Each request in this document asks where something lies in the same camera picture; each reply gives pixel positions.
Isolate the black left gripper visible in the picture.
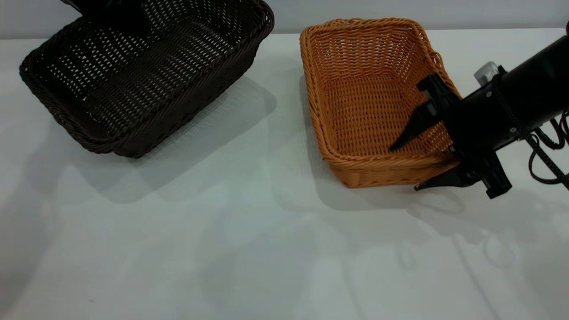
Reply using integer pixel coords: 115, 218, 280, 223
62, 0, 152, 36

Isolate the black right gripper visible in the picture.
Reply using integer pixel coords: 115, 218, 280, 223
389, 71, 529, 199

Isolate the orange woven wicker basket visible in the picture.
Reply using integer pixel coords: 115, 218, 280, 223
300, 18, 463, 188

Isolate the black woven wicker basket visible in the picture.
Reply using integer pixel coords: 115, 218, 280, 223
19, 0, 275, 159

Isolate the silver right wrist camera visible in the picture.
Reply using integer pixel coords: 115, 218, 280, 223
473, 61, 499, 86

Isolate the black smooth looped cable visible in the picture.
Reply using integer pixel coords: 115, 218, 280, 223
528, 109, 569, 185

